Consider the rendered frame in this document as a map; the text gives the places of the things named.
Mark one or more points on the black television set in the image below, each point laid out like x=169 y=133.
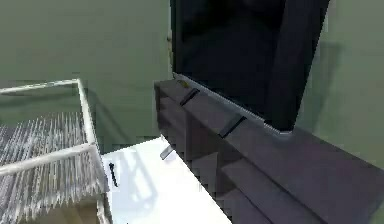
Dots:
x=233 y=50

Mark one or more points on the small yellow object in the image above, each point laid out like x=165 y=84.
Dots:
x=183 y=83

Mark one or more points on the dark grey television stand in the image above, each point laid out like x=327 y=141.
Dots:
x=260 y=166

